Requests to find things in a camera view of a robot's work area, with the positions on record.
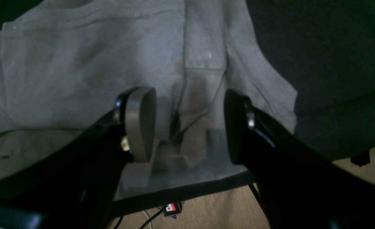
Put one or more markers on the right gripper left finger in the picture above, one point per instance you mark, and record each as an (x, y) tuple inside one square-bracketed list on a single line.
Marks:
[(76, 185)]

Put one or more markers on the small red white label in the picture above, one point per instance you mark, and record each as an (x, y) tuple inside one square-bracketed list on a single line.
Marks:
[(173, 209)]

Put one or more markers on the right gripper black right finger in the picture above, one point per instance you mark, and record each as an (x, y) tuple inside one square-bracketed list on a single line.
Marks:
[(298, 189)]

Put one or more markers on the black table cloth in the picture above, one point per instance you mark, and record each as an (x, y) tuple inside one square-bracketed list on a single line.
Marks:
[(325, 49)]

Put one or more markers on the grey T-shirt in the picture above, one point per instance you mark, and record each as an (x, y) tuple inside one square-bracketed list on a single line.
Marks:
[(63, 63)]

